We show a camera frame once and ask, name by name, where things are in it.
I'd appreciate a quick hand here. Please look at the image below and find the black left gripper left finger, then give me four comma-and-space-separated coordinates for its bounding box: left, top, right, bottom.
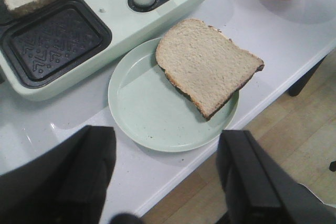
1, 126, 116, 223

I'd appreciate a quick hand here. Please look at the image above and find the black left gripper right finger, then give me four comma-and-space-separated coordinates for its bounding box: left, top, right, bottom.
216, 130, 335, 223

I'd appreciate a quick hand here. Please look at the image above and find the green breakfast maker base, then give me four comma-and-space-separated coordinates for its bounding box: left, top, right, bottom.
1, 0, 204, 101

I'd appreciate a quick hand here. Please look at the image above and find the light green round plate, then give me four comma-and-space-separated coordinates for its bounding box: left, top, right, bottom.
108, 38, 239, 153

